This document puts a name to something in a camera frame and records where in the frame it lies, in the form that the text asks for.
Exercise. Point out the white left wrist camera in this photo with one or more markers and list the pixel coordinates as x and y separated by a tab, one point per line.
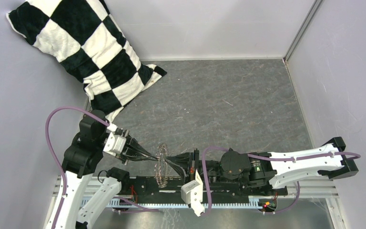
115	141

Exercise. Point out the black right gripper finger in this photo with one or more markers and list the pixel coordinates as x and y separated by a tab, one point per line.
181	167
181	159

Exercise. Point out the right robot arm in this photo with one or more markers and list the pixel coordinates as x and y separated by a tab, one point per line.
267	171

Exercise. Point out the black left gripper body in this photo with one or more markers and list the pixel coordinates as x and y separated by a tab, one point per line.
122	155

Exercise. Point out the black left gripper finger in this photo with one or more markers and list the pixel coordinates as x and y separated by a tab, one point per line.
141	157
138	149

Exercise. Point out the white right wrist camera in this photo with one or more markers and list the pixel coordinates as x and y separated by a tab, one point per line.
192	195

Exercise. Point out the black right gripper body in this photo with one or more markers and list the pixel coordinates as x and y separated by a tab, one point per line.
196	164

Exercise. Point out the aluminium rail frame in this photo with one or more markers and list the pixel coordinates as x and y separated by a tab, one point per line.
310	188

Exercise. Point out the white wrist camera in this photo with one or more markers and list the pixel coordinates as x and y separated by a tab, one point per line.
192	195
115	141

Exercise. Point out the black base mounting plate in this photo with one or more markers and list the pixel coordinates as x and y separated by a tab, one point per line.
145	190

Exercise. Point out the black white checkered pillow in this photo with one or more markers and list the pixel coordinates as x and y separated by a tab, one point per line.
85	39

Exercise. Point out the white toothed cable duct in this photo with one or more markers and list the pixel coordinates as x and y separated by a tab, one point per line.
251	204

